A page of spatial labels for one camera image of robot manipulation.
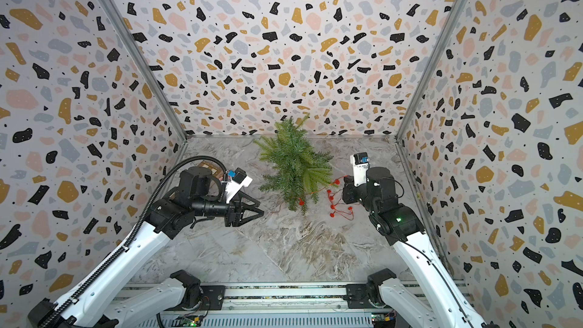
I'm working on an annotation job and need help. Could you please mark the metal corner post left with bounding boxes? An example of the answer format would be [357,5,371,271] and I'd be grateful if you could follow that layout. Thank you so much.
[97,0,187,144]

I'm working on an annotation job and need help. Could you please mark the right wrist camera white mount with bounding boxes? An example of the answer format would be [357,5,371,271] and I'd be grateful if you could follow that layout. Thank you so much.
[351,152,370,187]

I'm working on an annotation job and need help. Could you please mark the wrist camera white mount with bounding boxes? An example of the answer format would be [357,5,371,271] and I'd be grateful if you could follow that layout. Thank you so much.
[225,168,253,203]
[351,152,370,187]

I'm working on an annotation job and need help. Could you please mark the metal base rail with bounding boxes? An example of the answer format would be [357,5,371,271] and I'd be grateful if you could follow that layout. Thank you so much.
[133,280,439,327]

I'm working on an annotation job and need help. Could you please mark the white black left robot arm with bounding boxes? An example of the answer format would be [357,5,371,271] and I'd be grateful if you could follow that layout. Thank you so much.
[27,166,264,327]

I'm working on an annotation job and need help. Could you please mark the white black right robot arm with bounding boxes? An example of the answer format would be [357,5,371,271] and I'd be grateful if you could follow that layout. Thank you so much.
[343,160,493,327]

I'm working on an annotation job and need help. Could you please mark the small green christmas tree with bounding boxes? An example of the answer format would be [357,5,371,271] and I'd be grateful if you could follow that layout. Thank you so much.
[254,115,332,215]

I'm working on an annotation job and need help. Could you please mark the metal corner post right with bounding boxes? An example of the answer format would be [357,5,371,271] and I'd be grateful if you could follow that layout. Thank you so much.
[395,0,467,142]

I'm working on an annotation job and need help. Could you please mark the checkered wooden board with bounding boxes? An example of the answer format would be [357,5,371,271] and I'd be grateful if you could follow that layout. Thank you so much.
[197,160,224,180]

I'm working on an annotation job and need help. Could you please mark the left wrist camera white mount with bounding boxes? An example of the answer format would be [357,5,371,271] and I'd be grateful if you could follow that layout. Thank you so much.
[225,168,253,203]

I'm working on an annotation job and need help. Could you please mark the metal corner post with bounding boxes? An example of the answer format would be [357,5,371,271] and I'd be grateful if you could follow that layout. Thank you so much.
[97,0,187,144]
[395,0,467,142]

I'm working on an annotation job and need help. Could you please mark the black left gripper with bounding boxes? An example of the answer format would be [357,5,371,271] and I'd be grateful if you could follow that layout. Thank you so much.
[193,191,266,228]

